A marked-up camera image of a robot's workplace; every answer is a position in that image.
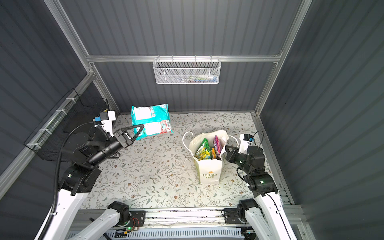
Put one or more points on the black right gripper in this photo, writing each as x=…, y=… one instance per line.
x=231, y=154

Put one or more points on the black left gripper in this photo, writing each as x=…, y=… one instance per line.
x=129, y=140

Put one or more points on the purple Fox's candy bag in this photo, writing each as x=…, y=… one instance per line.
x=217, y=148

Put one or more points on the large orange candy bag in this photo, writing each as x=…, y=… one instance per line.
x=213, y=154

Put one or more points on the teal candy bag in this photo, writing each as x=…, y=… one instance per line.
x=156, y=119

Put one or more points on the white illustrated paper bag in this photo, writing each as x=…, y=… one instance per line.
x=209, y=171

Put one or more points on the lime Fox's candy bag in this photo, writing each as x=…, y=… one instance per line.
x=203, y=152

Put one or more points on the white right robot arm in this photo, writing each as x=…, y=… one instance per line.
x=264, y=212

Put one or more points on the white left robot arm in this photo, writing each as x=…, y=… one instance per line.
x=76, y=173

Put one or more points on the black wire basket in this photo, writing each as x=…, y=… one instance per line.
x=76, y=109

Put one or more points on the white wire mesh basket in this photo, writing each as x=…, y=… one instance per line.
x=187, y=72

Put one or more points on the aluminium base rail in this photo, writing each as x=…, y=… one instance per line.
x=183, y=217

